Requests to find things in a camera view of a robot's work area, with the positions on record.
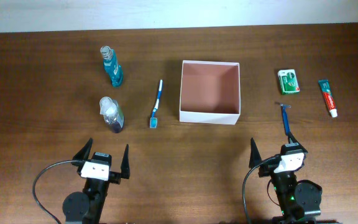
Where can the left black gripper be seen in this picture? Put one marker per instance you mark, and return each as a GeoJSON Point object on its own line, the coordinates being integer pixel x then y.
{"type": "Point", "coordinates": [115, 177]}

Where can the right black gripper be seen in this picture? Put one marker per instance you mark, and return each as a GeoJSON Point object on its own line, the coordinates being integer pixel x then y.
{"type": "Point", "coordinates": [255, 156]}

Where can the clear purple liquid bottle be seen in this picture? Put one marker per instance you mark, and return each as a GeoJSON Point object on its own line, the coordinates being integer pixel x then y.
{"type": "Point", "coordinates": [112, 114]}

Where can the green soap box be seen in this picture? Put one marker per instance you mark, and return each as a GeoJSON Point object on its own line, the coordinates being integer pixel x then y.
{"type": "Point", "coordinates": [288, 82]}

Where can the white cardboard box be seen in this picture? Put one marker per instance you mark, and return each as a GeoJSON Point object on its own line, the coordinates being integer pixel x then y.
{"type": "Point", "coordinates": [210, 92]}

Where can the teal mouthwash bottle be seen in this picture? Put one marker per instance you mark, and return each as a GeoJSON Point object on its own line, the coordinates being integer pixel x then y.
{"type": "Point", "coordinates": [111, 66]}

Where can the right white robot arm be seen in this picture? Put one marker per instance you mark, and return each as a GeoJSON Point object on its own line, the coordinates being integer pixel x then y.
{"type": "Point", "coordinates": [299, 200]}

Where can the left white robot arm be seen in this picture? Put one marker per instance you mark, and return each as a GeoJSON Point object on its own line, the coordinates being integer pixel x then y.
{"type": "Point", "coordinates": [87, 206]}

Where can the blue disposable razor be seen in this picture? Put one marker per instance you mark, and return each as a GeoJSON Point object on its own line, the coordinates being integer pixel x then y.
{"type": "Point", "coordinates": [285, 117]}

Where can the blue white toothbrush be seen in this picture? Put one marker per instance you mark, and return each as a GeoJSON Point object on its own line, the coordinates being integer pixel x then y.
{"type": "Point", "coordinates": [153, 120]}

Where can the red green toothpaste tube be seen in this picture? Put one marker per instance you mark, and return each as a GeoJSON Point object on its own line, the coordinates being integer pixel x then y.
{"type": "Point", "coordinates": [327, 94]}

